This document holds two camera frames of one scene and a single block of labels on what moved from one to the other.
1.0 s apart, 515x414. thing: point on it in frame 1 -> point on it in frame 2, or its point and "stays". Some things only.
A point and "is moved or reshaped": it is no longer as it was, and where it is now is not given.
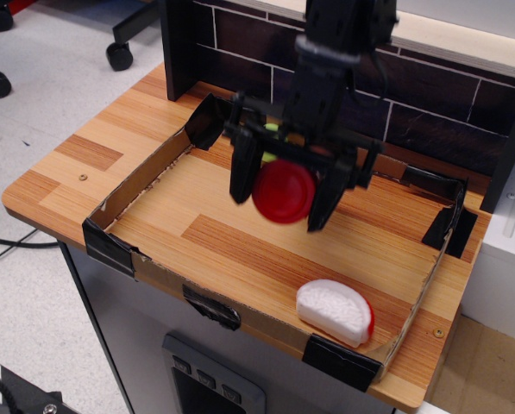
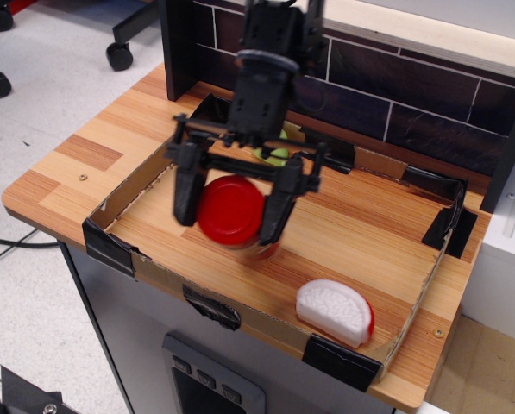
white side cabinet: x=499 y=295 stays
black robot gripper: x=312 y=119 -> x=263 y=88
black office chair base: x=118 y=54 stays
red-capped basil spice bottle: x=283 y=190 is moved or reshaped
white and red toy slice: x=336 y=310 stays
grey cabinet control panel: x=200 y=385 stays
